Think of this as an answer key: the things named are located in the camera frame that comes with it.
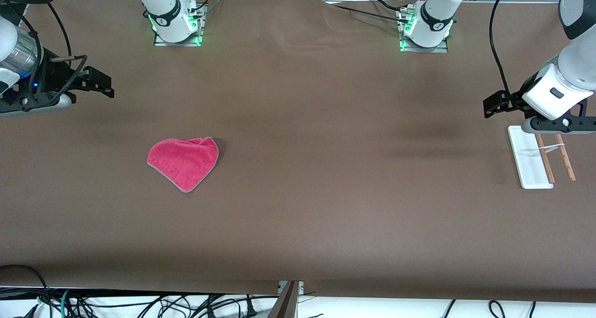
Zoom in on pink towel with grey edge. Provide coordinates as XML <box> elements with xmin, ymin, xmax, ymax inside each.
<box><xmin>147</xmin><ymin>136</ymin><xmax>220</xmax><ymax>193</ymax></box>

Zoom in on wooden towel rack white base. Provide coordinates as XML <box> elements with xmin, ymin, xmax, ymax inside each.
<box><xmin>508</xmin><ymin>125</ymin><xmax>577</xmax><ymax>189</ymax></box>

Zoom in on brown table cover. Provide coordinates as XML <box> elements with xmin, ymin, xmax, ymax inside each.
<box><xmin>0</xmin><ymin>0</ymin><xmax>596</xmax><ymax>304</ymax></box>

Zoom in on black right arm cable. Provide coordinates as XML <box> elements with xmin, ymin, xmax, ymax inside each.
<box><xmin>0</xmin><ymin>0</ymin><xmax>89</xmax><ymax>102</ymax></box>

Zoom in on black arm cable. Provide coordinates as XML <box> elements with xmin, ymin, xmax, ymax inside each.
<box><xmin>0</xmin><ymin>0</ymin><xmax>89</xmax><ymax>102</ymax></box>
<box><xmin>488</xmin><ymin>0</ymin><xmax>518</xmax><ymax>100</ymax></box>

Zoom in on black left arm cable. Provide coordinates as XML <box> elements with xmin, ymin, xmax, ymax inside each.
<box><xmin>488</xmin><ymin>0</ymin><xmax>518</xmax><ymax>100</ymax></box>

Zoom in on black cable on table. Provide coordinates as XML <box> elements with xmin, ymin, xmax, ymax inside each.
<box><xmin>321</xmin><ymin>0</ymin><xmax>411</xmax><ymax>25</ymax></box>

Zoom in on black looped floor cable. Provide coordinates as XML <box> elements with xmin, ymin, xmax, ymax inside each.
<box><xmin>0</xmin><ymin>264</ymin><xmax>50</xmax><ymax>318</ymax></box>

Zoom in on aluminium frame post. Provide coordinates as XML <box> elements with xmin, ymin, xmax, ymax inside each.
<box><xmin>268</xmin><ymin>281</ymin><xmax>304</xmax><ymax>318</ymax></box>

